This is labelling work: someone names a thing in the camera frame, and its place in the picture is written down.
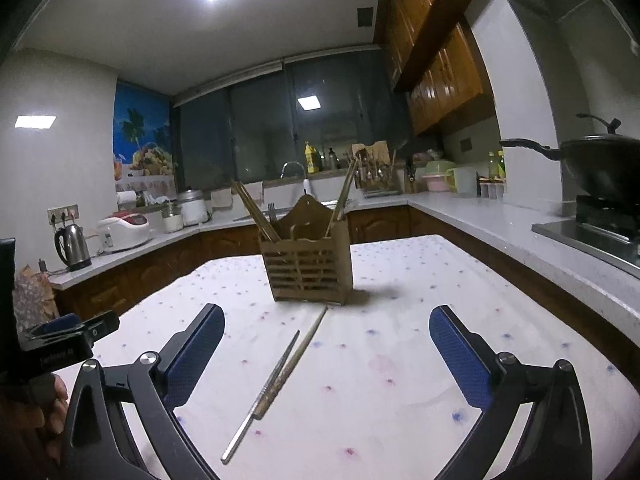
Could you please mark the dark sliding window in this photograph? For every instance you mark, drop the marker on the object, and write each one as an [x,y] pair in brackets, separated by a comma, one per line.
[250,125]

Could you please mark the person's left hand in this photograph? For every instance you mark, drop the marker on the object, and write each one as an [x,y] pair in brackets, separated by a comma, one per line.
[57,400]

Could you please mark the clear oil bottle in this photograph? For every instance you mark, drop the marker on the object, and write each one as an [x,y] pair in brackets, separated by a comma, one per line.
[492,167]

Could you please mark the knife block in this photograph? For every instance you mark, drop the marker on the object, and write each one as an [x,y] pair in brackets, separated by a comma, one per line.
[411,182]

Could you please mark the paper towel roll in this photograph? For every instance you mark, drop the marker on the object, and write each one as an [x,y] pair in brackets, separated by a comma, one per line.
[127,199]

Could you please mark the black wok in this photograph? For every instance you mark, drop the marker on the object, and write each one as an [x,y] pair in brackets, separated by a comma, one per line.
[600,160]

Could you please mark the metal chopstick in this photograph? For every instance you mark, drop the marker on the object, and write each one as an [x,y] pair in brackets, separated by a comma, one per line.
[238,435]

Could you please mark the frosted plastic pitcher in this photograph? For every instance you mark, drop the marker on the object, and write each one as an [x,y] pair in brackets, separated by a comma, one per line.
[465,182]

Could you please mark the glass jar with white lid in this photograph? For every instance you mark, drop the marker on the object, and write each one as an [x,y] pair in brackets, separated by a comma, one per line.
[172,222]

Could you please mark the wall socket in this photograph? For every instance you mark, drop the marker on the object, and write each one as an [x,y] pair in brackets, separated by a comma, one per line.
[62,214]

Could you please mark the wooden cutting board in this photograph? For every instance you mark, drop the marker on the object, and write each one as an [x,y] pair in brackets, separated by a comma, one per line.
[377,149]

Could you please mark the tropical fruit wall poster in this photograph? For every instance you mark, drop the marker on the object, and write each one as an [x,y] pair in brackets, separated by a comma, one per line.
[145,130]

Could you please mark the green yellow bottle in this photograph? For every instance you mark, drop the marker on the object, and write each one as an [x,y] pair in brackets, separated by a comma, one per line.
[501,167]

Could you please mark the ceiling vent cover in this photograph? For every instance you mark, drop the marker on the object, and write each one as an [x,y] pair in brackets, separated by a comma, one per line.
[366,16]

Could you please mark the floral cloth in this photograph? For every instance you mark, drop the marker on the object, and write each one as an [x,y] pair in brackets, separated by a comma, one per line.
[35,295]

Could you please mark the dish rack with utensils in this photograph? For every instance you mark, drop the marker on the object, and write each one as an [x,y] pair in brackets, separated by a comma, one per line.
[380,180]

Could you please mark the red and white rice cooker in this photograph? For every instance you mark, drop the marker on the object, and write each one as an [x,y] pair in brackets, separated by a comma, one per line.
[125,232]

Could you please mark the dotted white tablecloth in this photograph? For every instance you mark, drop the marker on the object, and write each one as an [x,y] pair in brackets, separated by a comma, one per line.
[400,285]

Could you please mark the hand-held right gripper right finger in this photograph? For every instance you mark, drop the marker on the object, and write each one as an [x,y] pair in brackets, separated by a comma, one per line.
[460,355]

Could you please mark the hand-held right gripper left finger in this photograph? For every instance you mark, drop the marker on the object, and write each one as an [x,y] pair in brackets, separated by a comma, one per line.
[200,350]

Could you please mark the wall vent cover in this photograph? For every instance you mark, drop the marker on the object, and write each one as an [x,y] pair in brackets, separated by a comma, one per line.
[466,145]

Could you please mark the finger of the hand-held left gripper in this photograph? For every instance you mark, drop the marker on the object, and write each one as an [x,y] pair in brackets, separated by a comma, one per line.
[57,324]
[100,327]

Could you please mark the steel electric kettle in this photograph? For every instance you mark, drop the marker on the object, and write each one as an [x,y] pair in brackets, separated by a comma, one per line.
[75,247]

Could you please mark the wooden utensil holder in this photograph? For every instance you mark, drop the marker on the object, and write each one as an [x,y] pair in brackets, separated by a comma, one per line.
[305,265]

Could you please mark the gas stove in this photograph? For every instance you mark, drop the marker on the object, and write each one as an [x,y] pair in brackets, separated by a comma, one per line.
[590,240]

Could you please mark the wooden base cabinets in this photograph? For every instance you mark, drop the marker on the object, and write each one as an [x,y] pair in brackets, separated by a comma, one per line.
[225,242]

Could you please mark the dark glass bottle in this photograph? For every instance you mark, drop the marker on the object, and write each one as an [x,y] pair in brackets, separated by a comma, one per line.
[332,160]

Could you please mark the wooden wall cabinets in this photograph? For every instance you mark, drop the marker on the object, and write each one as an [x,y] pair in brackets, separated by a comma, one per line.
[440,85]

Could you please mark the green strainer basket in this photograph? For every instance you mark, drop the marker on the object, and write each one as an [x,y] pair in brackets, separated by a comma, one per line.
[440,167]

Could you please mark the chrome faucet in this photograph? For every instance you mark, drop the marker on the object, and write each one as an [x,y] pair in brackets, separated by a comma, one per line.
[306,185]

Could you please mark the metal fork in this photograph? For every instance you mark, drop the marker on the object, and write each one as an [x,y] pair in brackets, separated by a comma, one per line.
[272,212]

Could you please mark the beige dish cloth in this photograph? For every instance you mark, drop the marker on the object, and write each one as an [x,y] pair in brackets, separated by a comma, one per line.
[255,192]
[222,200]

